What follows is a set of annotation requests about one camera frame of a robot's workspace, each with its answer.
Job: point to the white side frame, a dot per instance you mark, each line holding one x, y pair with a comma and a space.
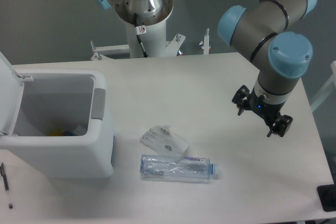
322, 94

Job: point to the white open trash can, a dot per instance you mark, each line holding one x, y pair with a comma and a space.
39, 100

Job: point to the black device at table edge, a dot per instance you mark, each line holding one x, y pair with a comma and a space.
327, 197

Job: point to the black pen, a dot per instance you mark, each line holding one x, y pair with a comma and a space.
6, 185

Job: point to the crushed clear plastic bottle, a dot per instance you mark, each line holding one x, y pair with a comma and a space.
178, 169

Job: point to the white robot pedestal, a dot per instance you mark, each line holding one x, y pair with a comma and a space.
145, 25

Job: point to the yellow trash in bin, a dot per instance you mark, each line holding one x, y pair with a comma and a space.
60, 132

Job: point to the clear plastic parts bag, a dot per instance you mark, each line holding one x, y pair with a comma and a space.
163, 141

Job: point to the white frame bracket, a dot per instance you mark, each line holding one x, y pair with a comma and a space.
204, 45

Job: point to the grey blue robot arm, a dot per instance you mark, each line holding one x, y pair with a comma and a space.
259, 35

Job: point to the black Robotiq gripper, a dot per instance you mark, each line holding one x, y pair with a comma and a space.
265, 105

